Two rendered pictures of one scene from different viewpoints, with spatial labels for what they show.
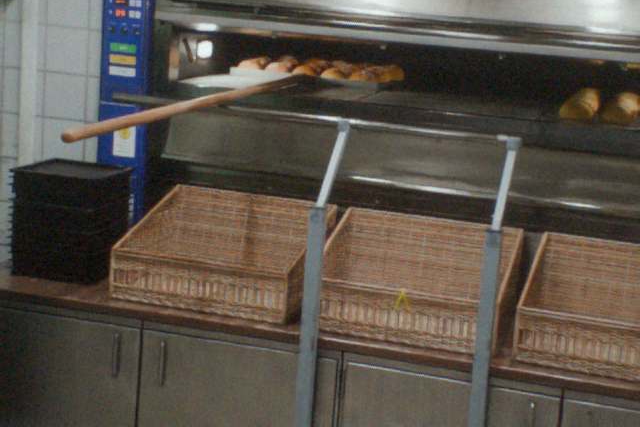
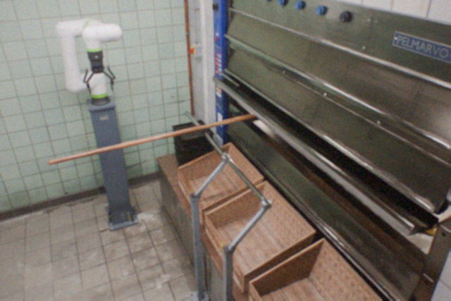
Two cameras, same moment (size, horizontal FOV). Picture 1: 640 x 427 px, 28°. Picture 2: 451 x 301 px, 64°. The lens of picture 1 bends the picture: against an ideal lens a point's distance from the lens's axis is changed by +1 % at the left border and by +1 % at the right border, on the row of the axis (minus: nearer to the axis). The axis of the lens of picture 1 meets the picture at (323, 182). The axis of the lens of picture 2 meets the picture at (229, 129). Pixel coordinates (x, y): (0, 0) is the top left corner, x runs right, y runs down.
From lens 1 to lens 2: 2.86 m
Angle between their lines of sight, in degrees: 49
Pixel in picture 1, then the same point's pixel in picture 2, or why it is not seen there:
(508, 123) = (316, 177)
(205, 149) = (236, 132)
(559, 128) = (335, 192)
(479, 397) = not seen: outside the picture
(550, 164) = (332, 207)
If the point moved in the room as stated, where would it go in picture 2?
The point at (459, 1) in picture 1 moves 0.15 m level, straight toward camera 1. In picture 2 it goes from (301, 108) to (282, 114)
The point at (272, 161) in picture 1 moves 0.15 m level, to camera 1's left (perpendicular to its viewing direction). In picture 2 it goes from (249, 148) to (236, 140)
